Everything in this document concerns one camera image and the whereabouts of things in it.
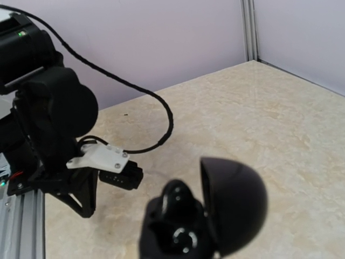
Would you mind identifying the front aluminium rail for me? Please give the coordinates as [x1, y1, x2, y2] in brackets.
[0, 185, 46, 259]

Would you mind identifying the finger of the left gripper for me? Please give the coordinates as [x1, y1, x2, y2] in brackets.
[53, 169, 98, 218]

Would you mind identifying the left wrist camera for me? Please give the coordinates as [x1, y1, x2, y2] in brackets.
[66, 144, 143, 190]

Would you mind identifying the black round charging case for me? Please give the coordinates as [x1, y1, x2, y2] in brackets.
[139, 157, 268, 258]

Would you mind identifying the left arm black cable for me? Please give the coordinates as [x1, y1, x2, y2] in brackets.
[0, 5, 175, 155]

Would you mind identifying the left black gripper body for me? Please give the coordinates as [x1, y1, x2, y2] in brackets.
[7, 160, 98, 197]

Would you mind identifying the left aluminium frame post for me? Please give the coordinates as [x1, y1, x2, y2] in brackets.
[240, 0, 259, 61]

